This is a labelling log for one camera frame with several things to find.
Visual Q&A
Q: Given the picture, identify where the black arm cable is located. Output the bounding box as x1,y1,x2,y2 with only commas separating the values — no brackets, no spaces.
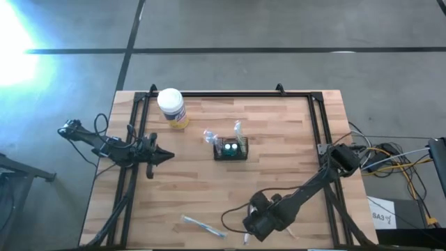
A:
220,186,300,235
65,113,142,165

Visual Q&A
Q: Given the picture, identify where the black power adapter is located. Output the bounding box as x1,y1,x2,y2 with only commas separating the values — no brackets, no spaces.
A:
364,153,388,172

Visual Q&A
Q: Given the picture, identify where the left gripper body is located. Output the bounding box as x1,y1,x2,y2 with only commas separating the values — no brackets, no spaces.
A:
134,132,157,179

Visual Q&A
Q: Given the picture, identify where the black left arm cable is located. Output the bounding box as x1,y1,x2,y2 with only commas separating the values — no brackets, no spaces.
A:
65,113,142,165

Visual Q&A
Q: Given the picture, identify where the Lysol wipes canister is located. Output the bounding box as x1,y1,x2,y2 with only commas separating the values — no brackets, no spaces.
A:
156,87,190,130

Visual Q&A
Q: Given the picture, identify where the black box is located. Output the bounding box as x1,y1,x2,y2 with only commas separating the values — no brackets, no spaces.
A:
393,197,429,229

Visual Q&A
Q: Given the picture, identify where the black wire caddy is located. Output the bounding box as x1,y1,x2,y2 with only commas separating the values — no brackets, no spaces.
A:
213,136,249,162

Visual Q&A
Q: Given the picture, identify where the white cable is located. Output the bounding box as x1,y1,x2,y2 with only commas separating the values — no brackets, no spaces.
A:
360,148,431,171

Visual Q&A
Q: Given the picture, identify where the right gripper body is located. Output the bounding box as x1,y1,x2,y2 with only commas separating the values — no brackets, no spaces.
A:
243,190,284,242

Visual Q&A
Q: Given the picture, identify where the black aluminium table frame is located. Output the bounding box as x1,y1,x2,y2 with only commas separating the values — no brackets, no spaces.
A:
82,83,379,250

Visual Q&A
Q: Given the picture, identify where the yellow cable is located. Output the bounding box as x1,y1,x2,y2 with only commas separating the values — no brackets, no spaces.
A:
362,146,439,227

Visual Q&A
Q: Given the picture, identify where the white paper sign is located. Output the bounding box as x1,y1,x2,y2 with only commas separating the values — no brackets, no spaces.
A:
367,195,397,230

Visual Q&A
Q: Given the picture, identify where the black metal stand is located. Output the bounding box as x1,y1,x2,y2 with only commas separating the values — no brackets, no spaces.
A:
0,152,57,251

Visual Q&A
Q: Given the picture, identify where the black case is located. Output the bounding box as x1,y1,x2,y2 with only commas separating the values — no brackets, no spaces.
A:
375,228,446,250

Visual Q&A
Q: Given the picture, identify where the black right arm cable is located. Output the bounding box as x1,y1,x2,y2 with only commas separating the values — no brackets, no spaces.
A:
220,186,300,235

